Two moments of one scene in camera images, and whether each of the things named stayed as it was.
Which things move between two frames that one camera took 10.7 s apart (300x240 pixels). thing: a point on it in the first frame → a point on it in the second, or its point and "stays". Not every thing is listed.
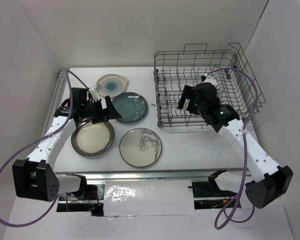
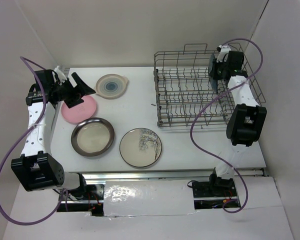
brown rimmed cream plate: (90, 139) stays
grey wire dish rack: (174, 70) stays
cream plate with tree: (140, 147) stays
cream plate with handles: (112, 85) stays
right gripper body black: (195, 107) → (219, 68)
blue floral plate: (131, 106) → (213, 81)
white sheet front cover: (150, 197) stays
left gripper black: (111, 113) → (76, 94)
